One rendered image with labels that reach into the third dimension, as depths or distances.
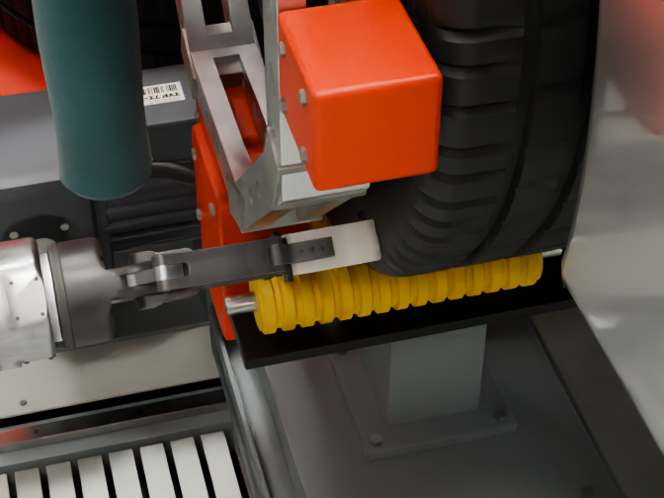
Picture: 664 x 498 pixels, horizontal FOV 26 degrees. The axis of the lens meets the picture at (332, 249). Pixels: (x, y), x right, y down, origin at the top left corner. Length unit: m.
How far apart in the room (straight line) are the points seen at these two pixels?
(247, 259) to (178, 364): 0.77
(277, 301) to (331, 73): 0.41
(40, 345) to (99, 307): 0.05
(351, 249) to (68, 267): 0.20
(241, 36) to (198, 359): 0.57
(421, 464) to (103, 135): 0.46
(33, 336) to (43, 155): 0.57
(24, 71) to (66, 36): 0.68
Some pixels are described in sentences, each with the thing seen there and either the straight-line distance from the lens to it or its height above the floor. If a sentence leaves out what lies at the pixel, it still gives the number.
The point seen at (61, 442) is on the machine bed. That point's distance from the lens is 1.71.
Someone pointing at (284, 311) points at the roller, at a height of 0.52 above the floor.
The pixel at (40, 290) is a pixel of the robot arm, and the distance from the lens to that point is 0.99.
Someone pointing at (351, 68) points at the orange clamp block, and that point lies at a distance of 0.80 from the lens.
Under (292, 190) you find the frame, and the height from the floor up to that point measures 0.75.
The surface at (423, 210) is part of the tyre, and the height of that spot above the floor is 0.74.
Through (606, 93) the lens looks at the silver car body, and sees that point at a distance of 0.76.
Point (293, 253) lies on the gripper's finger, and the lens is 1.03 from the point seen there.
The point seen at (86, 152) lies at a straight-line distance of 1.33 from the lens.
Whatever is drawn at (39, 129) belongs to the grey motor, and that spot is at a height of 0.41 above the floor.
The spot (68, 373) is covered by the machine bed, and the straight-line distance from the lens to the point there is 1.77.
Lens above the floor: 1.33
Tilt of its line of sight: 41 degrees down
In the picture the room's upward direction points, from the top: straight up
